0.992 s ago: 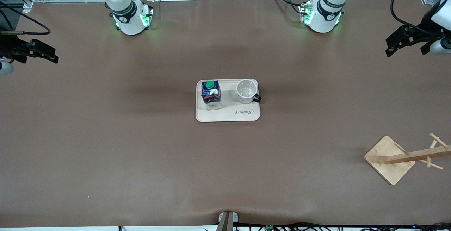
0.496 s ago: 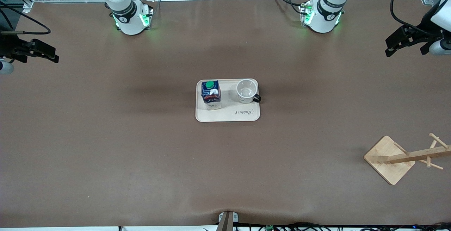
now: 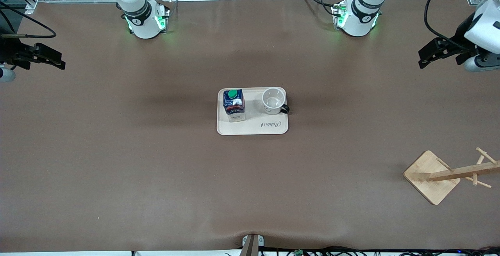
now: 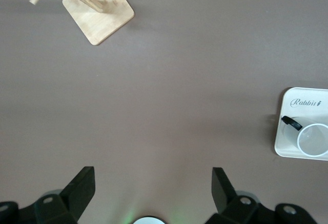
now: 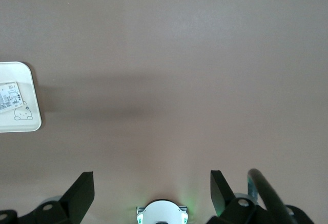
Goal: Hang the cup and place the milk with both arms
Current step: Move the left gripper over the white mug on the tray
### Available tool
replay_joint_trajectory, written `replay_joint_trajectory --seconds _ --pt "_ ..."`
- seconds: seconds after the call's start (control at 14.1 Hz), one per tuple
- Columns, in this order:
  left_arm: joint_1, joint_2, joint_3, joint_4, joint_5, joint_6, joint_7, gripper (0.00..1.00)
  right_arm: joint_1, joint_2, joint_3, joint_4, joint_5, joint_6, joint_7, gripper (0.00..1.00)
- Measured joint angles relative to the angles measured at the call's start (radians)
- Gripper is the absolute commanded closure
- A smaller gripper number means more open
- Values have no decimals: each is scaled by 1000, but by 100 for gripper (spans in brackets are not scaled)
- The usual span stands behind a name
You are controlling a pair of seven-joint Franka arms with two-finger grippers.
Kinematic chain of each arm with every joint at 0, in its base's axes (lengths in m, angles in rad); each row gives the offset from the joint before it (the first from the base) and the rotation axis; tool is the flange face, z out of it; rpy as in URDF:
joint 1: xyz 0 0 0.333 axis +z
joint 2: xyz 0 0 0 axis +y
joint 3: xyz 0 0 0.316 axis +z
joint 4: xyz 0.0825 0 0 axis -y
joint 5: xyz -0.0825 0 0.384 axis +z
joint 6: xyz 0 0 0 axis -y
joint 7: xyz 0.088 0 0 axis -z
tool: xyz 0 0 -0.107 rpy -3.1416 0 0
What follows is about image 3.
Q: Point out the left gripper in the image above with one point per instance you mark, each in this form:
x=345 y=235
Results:
x=459 y=41

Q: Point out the blue milk carton green cap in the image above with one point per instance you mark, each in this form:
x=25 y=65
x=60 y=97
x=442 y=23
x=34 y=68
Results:
x=234 y=107

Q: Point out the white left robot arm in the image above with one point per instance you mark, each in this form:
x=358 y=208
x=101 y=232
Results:
x=357 y=25

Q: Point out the wooden cup rack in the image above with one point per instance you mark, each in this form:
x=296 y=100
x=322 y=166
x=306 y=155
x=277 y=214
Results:
x=425 y=170

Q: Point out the brown table cover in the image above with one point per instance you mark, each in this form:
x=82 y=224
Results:
x=117 y=150

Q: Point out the cream plastic tray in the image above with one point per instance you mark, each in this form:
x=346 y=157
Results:
x=256 y=124

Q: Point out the metal table clamp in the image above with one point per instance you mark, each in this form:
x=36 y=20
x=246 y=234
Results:
x=250 y=246

